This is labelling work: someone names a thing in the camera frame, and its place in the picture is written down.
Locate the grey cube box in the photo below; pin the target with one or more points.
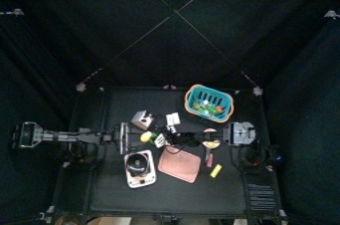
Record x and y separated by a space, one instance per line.
142 119

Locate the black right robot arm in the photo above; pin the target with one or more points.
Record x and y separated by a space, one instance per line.
230 133

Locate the white square card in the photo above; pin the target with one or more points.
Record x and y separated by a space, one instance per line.
172 118

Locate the orange toy vegetable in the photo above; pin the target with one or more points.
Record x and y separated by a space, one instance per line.
219 108

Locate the grey frame middle bracket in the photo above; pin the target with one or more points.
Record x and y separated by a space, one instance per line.
170 87

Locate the small red toy piece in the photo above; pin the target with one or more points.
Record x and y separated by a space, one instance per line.
210 160

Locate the pink cutting board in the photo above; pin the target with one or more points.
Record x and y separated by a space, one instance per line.
179 164

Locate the yellow green toy corn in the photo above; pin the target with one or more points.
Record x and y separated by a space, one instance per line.
148 137

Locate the yellow rectangular block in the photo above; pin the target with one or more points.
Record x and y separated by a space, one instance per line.
215 171

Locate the grey frame corner bracket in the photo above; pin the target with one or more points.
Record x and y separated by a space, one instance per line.
80 87
16 12
258 91
331 14

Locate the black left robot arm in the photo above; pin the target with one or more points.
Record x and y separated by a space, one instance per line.
62 135

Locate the teal basket with orange rim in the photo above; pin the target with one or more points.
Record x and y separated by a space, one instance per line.
208 103

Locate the wooden toy pan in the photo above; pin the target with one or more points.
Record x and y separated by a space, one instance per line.
211 138

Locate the green toy vegetable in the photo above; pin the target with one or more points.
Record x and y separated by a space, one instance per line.
207 109

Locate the silver kitchen scale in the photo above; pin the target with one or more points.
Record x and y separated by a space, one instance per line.
140 169

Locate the black toy pot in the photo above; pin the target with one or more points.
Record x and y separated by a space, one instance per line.
138 165

